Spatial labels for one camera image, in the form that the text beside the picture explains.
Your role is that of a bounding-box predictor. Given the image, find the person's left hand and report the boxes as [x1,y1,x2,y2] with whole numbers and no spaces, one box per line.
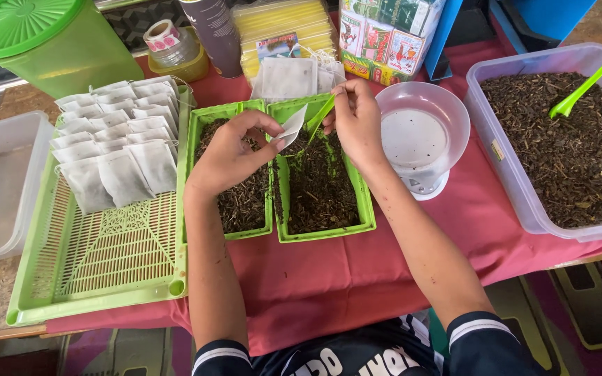
[184,110,287,202]

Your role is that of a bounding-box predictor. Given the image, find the person's right hand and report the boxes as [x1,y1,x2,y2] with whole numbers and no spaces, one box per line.
[322,78,386,176]

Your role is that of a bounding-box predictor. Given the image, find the small green plastic scoop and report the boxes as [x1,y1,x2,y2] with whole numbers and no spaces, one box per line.
[306,94,337,145]

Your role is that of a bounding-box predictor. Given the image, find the white tea bag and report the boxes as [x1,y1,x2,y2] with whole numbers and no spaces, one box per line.
[274,103,309,152]

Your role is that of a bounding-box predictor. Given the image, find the narrow green plastic tray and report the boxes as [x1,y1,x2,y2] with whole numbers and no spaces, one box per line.
[185,99,275,241]

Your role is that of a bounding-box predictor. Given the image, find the loose tea in narrow tray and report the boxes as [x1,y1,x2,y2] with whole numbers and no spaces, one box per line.
[194,118,271,235]

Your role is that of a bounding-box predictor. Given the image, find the white scale with clear bowl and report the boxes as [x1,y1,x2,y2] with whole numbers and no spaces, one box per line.
[375,81,471,202]

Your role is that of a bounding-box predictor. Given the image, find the loose tea in wide tray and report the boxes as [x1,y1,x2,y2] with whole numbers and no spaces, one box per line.
[273,127,361,235]

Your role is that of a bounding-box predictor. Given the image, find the wide green plastic tray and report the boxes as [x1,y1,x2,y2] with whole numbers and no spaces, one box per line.
[267,93,377,244]

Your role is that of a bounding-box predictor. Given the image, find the wrapped pack of tea boxes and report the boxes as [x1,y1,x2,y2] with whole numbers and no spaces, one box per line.
[338,0,447,87]

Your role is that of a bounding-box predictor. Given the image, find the pile of unfilled white bags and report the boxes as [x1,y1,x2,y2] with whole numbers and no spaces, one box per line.
[250,56,347,103]

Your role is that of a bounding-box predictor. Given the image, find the small yellow container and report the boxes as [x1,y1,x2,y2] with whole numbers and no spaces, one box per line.
[148,26,211,85]

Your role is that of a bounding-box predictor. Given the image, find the rows of filled tea bags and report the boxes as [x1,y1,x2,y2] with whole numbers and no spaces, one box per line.
[50,76,182,215]

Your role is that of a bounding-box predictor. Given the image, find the small clear jar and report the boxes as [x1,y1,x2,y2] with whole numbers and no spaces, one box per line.
[149,29,202,69]

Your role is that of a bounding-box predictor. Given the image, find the dark cylindrical can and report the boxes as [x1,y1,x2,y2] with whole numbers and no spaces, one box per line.
[178,0,244,79]

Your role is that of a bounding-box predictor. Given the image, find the pack of yellow packets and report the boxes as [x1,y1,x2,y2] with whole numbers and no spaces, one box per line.
[231,0,339,88]

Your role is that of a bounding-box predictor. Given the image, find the roll of round stickers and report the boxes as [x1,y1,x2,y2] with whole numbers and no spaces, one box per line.
[143,19,182,53]

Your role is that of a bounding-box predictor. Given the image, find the large clear plastic tub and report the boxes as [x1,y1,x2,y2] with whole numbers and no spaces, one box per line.
[463,42,602,243]

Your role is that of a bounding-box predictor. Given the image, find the large green slotted tray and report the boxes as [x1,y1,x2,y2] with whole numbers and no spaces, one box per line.
[6,85,195,328]

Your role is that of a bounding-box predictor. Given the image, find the pink tablecloth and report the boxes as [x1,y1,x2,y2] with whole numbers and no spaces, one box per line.
[45,10,602,357]

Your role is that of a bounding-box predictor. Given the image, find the green lidded plastic canister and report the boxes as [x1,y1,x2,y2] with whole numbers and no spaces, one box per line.
[0,0,145,100]

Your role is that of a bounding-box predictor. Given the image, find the loose tea in large tub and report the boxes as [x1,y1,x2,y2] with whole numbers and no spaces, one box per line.
[480,71,602,229]

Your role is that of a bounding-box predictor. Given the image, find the blue plastic chair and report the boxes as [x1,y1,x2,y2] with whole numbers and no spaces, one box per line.
[424,0,598,83]

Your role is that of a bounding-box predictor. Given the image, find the long green plastic scoop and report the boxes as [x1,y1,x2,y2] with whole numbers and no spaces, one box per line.
[549,62,602,120]

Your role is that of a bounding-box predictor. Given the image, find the person's dark jersey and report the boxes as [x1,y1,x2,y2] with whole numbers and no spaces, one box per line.
[191,311,545,376]

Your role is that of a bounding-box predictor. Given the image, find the patterned floor rug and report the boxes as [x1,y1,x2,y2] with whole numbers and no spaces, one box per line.
[481,256,602,376]

